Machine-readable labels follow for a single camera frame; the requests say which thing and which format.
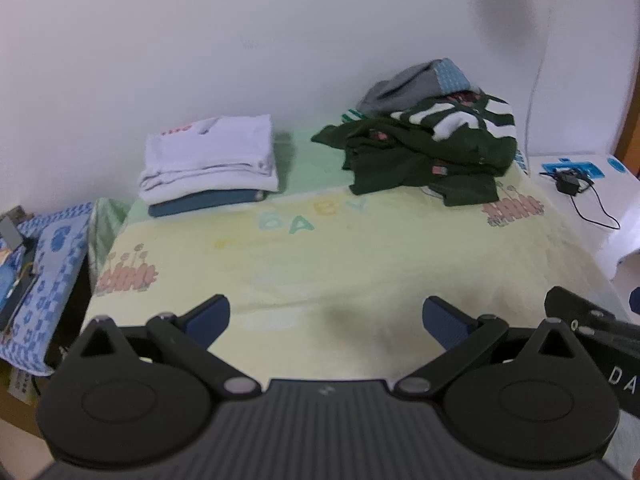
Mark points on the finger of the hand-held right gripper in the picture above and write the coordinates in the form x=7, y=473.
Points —
x=565, y=305

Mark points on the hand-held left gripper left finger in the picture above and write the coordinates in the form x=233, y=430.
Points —
x=207, y=317

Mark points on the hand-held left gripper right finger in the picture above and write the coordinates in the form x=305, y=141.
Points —
x=442, y=322

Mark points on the green white striped cardigan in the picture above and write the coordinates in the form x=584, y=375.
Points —
x=400, y=160

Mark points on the white folded clothes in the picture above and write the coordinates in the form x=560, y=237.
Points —
x=210, y=150

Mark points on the white table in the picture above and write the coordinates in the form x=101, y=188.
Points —
x=600, y=220

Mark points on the blue folded garment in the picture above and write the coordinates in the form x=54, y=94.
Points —
x=200, y=204

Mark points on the black power adapter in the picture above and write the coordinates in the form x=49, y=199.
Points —
x=567, y=182

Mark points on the yellow green printed blanket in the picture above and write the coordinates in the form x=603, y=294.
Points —
x=325, y=260

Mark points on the blue rectangular sticker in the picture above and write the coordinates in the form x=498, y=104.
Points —
x=592, y=170

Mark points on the round blue sticker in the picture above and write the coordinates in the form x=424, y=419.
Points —
x=616, y=164

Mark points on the blue patterned cloth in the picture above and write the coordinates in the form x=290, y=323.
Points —
x=55, y=270

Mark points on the blue flat package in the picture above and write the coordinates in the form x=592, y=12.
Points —
x=12, y=285

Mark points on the grey phone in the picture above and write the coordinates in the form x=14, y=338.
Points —
x=10, y=232

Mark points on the green white striped shirt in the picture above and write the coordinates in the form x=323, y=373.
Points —
x=352, y=115

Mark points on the grey sweater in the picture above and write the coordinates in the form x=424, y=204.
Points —
x=400, y=85

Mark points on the wooden door frame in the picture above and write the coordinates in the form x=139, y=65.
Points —
x=631, y=150

